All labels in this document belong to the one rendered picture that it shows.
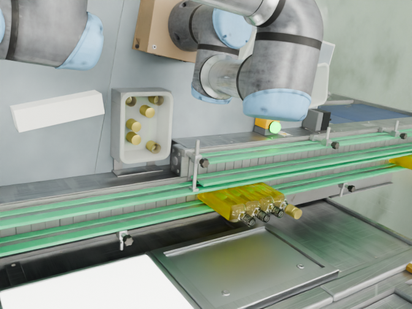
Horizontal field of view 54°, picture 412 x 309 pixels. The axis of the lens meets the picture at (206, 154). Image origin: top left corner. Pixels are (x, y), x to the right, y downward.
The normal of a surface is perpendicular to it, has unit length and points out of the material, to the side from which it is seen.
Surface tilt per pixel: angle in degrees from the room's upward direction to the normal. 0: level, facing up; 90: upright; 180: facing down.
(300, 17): 20
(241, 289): 90
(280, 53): 55
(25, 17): 25
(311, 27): 15
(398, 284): 90
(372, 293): 90
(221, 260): 90
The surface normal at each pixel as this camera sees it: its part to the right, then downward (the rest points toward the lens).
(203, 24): -0.82, 0.00
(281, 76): -0.17, 0.14
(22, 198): 0.09, -0.95
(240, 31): 0.60, 0.11
